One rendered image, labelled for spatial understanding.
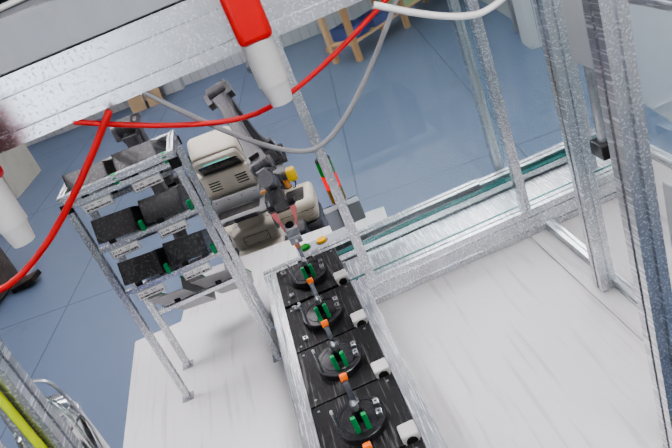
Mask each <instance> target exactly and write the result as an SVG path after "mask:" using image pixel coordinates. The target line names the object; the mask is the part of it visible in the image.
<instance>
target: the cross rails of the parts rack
mask: <svg viewBox="0 0 672 448"><path fill-rule="evenodd" d="M169 167H171V166H170V164H169V163H167V164H165V162H164V163H162V164H159V165H157V166H155V167H152V168H150V169H148V170H145V171H143V172H141V173H139V175H136V176H134V177H132V176H131V177H129V178H127V179H124V180H122V181H120V183H119V184H118V185H115V184H113V185H110V186H108V187H106V188H103V189H101V190H99V191H96V192H94V193H92V194H89V196H87V197H85V198H83V199H82V198H80V199H78V200H75V201H74V203H73V205H72V208H75V207H78V206H80V205H82V204H85V203H87V202H89V201H92V200H94V199H96V198H99V197H101V196H103V195H106V194H108V193H110V192H113V191H115V190H117V189H120V188H122V187H124V186H127V185H129V184H131V183H134V182H136V181H138V180H141V179H143V178H145V177H148V176H150V175H152V174H155V173H157V172H159V171H162V170H164V169H166V168H169ZM174 173H176V171H175V169H173V170H172V168H170V169H168V170H166V171H163V173H161V175H162V177H163V178H164V177H167V176H169V175H171V174H174ZM132 191H134V190H133V188H132V186H129V187H126V188H124V189H122V190H119V191H118V192H117V193H115V194H113V195H112V194H111V196H112V198H113V199H116V198H118V197H120V196H122V195H125V194H127V193H129V192H132ZM197 215H199V214H198V212H197V210H196V209H195V207H194V210H190V209H188V210H186V211H184V212H181V213H179V214H177V215H174V216H172V217H170V218H167V219H165V221H164V222H161V223H159V224H158V223H156V224H154V225H151V226H149V227H147V229H146V230H145V231H142V230H140V231H137V232H135V233H133V234H131V235H128V236H126V237H124V238H121V239H119V240H117V242H115V243H113V244H111V245H110V244H107V245H105V246H103V247H100V248H98V251H99V253H100V254H103V253H105V252H107V251H110V250H112V249H114V248H116V247H120V246H122V245H125V244H127V243H129V242H131V241H134V240H136V239H137V240H138V241H139V240H141V239H144V238H146V237H148V236H151V235H153V234H155V233H157V230H159V229H161V228H164V227H166V226H168V225H171V224H173V223H175V222H178V221H180V220H182V219H184V218H185V219H186V220H187V219H190V218H192V217H194V216H197ZM217 252H218V250H217ZM219 256H221V255H220V254H219V252H218V253H216V254H214V253H213V251H212V252H210V253H208V255H205V256H203V257H202V256H200V257H198V258H196V259H193V260H191V261H189V265H186V266H184V267H183V266H182V265H179V266H177V267H175V268H173V269H171V270H172V271H171V273H170V274H168V273H167V272H166V273H164V274H162V275H160V274H159V275H157V276H154V277H152V278H150V279H147V280H145V281H143V285H140V286H138V287H137V286H135V287H132V288H130V289H128V290H125V294H126V295H127V296H129V295H132V294H134V293H136V292H139V291H141V290H143V289H145V288H148V287H150V286H152V285H155V284H157V283H159V282H161V281H164V280H166V279H168V278H171V277H173V276H175V275H177V274H180V273H182V272H184V271H187V270H189V269H191V268H193V267H196V266H198V265H200V264H203V263H205V262H207V261H209V260H212V259H214V258H216V257H219Z"/></svg>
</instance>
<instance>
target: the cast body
mask: <svg viewBox="0 0 672 448"><path fill-rule="evenodd" d="M283 227H284V229H285V232H286V234H287V236H288V239H289V241H290V243H291V245H292V246H293V245H295V244H296V245H297V247H299V246H300V244H299V243H300V242H302V241H303V239H302V236H301V234H300V232H299V229H298V227H297V225H296V223H295V221H293V222H292V221H288V222H287V223H286V224H285V225H284V226H283Z"/></svg>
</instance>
